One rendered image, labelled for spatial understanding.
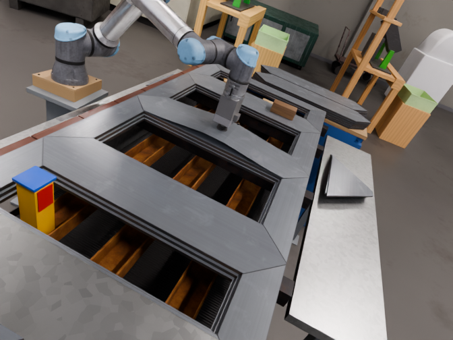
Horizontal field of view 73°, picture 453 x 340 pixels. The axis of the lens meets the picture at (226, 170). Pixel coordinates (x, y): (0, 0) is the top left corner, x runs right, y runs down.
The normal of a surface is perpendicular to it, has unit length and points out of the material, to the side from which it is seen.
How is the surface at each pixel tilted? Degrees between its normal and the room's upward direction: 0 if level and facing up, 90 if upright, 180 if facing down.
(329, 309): 0
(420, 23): 90
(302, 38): 90
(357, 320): 0
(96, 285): 0
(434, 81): 90
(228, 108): 90
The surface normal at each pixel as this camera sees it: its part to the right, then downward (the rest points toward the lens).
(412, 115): -0.26, 0.50
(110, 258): 0.29, -0.77
